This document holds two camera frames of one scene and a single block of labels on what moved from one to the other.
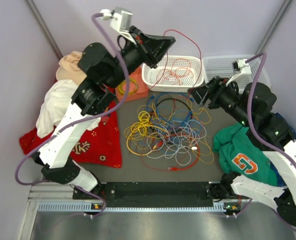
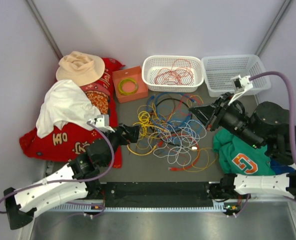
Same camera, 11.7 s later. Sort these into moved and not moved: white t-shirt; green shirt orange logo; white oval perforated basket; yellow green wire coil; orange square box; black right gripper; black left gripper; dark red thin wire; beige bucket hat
Moved: black right gripper; black left gripper; dark red thin wire
Not moved: green shirt orange logo; yellow green wire coil; beige bucket hat; orange square box; white oval perforated basket; white t-shirt
